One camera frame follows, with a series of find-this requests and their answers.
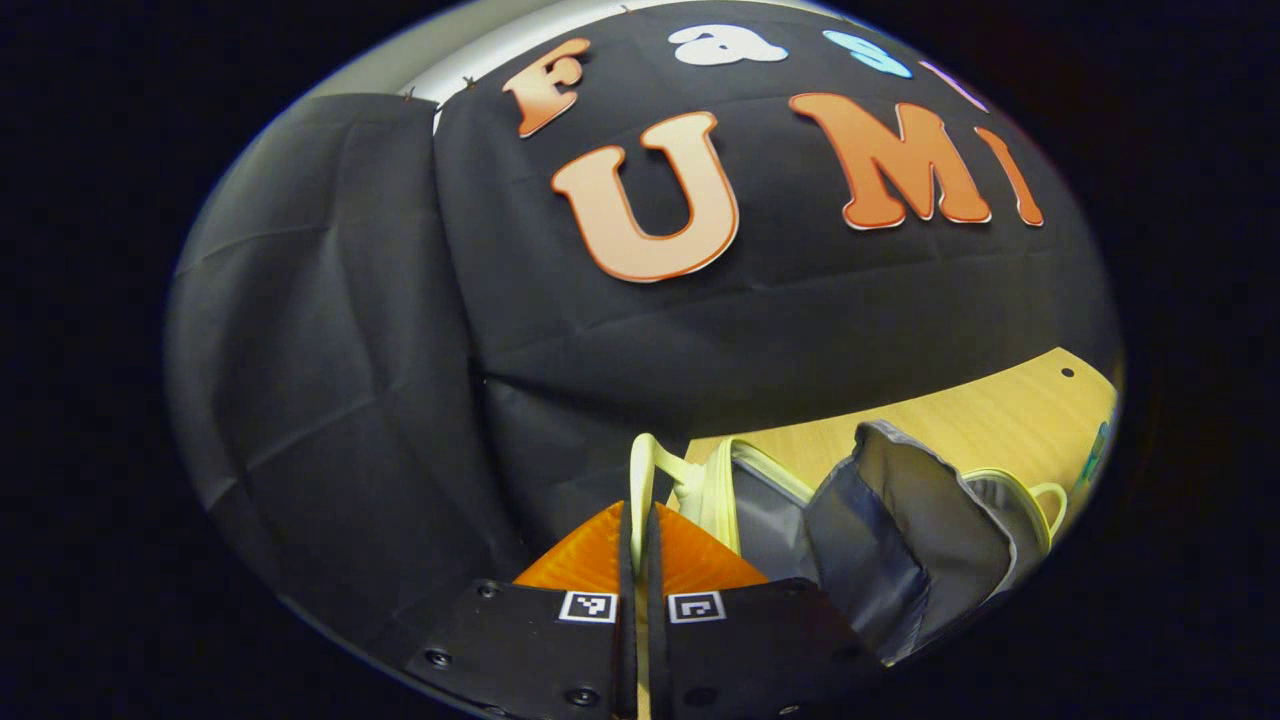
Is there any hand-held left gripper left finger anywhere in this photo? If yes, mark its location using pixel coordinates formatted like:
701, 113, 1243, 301
405, 500, 641, 720

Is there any pale yellow suitcase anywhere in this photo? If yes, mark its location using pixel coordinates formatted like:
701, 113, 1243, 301
628, 420, 1069, 666

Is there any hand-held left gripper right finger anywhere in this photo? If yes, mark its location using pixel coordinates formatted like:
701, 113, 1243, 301
644, 500, 887, 720

